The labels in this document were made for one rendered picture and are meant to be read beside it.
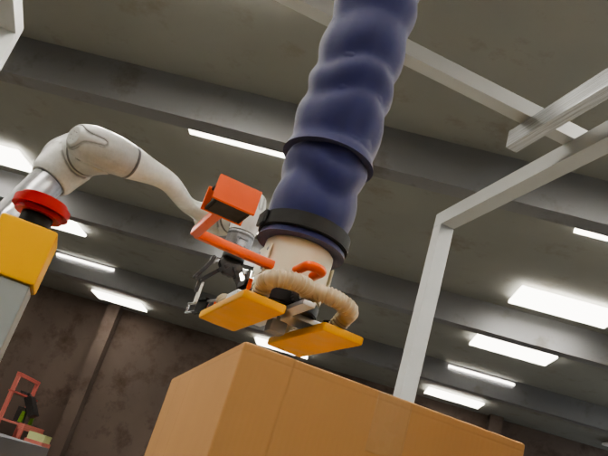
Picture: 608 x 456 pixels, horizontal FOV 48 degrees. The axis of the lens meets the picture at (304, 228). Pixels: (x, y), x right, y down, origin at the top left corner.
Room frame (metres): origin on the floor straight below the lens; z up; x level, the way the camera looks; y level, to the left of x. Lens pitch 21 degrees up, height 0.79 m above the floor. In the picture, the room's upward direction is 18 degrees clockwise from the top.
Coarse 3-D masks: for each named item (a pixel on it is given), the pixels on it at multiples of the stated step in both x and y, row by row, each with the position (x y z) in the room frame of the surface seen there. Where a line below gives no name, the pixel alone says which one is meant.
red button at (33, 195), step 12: (24, 192) 0.79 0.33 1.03; (36, 192) 0.79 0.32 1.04; (24, 204) 0.80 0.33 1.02; (36, 204) 0.79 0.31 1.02; (48, 204) 0.79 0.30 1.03; (60, 204) 0.80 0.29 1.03; (24, 216) 0.80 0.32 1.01; (36, 216) 0.80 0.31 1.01; (48, 216) 0.81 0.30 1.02; (60, 216) 0.82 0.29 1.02; (48, 228) 0.82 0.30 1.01
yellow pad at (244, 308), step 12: (228, 300) 1.46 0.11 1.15; (240, 300) 1.41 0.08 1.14; (252, 300) 1.38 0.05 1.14; (264, 300) 1.39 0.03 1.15; (204, 312) 1.64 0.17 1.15; (216, 312) 1.58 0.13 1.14; (228, 312) 1.54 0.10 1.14; (240, 312) 1.51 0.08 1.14; (252, 312) 1.47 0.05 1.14; (264, 312) 1.44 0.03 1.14; (276, 312) 1.41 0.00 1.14; (216, 324) 1.70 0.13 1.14; (228, 324) 1.66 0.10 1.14; (240, 324) 1.62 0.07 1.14; (252, 324) 1.58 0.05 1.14
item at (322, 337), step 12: (324, 324) 1.43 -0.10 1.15; (288, 336) 1.62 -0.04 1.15; (300, 336) 1.55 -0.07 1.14; (312, 336) 1.51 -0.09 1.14; (324, 336) 1.48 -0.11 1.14; (336, 336) 1.45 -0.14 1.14; (348, 336) 1.45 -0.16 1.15; (288, 348) 1.72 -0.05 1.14; (300, 348) 1.68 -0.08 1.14; (312, 348) 1.64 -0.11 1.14; (324, 348) 1.60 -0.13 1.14; (336, 348) 1.56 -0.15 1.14
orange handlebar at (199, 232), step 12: (204, 216) 1.35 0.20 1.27; (216, 216) 1.29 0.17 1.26; (192, 228) 1.45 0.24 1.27; (204, 228) 1.38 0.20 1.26; (204, 240) 1.46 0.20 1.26; (216, 240) 1.46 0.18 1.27; (240, 252) 1.48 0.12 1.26; (252, 252) 1.49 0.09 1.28; (264, 264) 1.50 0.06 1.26; (300, 264) 1.45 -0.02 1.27; (312, 264) 1.42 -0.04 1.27; (312, 276) 1.48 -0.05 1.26; (324, 276) 1.46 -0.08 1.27
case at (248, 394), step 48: (192, 384) 1.11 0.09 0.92; (240, 384) 0.82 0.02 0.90; (288, 384) 0.83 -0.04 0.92; (336, 384) 0.85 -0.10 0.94; (192, 432) 0.96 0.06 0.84; (240, 432) 0.83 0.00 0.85; (288, 432) 0.84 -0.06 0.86; (336, 432) 0.85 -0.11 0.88; (384, 432) 0.86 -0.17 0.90; (432, 432) 0.88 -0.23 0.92; (480, 432) 0.89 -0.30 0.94
